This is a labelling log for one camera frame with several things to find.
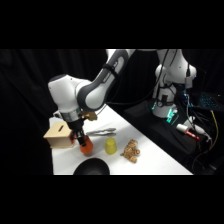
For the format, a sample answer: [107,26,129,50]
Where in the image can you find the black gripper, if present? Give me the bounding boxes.
[68,120,87,148]

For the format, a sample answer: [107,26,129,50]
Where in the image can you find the orange plastic cup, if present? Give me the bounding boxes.
[79,134,93,156]

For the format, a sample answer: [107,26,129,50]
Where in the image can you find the yellow plastic cup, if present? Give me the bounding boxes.
[105,137,119,156]

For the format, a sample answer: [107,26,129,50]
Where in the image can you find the wooden box with slot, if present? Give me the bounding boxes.
[43,121,76,149]

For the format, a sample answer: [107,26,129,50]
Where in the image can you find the silver metal tongs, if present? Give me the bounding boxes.
[86,127,117,137]

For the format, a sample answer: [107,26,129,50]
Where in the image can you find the yellow wrist connector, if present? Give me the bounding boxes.
[81,111,98,122]

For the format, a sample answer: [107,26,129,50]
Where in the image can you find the black bowl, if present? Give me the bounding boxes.
[72,157,111,176]

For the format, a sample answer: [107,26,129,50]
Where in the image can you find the plush tiger toy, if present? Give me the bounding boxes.
[119,138,141,164]

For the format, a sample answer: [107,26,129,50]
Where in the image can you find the black robot stand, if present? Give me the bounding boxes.
[119,99,209,169]

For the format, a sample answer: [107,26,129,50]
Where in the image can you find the black curtain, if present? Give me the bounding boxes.
[0,49,224,176]

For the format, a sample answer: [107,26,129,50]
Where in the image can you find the green lit control module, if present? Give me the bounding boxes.
[165,107,180,125]

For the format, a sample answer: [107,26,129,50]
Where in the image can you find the white cylinder with red tip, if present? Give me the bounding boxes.
[176,123,200,141]

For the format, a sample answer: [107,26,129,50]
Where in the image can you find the small white adapter box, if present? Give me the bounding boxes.
[184,75,195,90]

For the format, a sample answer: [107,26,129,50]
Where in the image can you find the black laptop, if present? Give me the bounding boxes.
[196,91,224,113]

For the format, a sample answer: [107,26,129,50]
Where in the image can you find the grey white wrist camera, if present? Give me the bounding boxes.
[52,110,64,120]

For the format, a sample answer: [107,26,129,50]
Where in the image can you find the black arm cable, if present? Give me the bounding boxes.
[105,49,171,107]

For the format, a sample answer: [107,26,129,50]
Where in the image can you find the yellow cable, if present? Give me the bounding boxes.
[209,109,220,153]

